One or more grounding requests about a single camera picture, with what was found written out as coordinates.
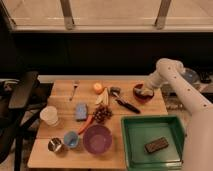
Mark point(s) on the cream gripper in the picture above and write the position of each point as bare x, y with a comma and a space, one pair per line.
146, 90

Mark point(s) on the light blue towel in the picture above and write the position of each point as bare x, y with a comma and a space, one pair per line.
139, 91

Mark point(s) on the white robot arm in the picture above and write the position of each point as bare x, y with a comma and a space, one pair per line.
198, 145

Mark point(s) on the red bowl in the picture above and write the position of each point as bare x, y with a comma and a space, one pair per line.
138, 96

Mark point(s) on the purple bowl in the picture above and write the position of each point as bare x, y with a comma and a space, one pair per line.
97, 139

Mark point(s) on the blue grey plate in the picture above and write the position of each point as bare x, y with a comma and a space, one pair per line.
190, 76

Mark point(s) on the peeled banana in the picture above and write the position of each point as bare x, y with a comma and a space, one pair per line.
103, 98

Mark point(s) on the orange fruit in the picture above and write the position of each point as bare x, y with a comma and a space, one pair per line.
98, 88

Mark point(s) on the bunch of dark grapes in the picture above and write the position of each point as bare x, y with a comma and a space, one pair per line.
102, 113

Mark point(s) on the green plastic tray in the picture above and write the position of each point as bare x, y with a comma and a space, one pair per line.
137, 131

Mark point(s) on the dark brown sponge block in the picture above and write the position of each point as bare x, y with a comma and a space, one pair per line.
156, 145

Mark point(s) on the dark object on counter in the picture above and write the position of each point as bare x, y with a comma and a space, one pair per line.
205, 77

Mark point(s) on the blue sponge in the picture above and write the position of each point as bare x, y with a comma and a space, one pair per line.
81, 112

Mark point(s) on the silver fork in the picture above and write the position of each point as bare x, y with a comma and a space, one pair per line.
75, 86

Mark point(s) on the small blue cup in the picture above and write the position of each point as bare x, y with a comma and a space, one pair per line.
71, 139

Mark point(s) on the white plastic cup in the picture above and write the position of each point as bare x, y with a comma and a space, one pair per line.
49, 115

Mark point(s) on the small metal cup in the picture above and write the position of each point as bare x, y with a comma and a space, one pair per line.
55, 145

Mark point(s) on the black office chair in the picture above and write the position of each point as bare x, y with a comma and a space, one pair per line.
20, 114

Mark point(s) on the black handled peeler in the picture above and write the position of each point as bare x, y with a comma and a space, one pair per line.
115, 92

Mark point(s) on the window frame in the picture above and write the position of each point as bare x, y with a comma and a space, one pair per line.
93, 16

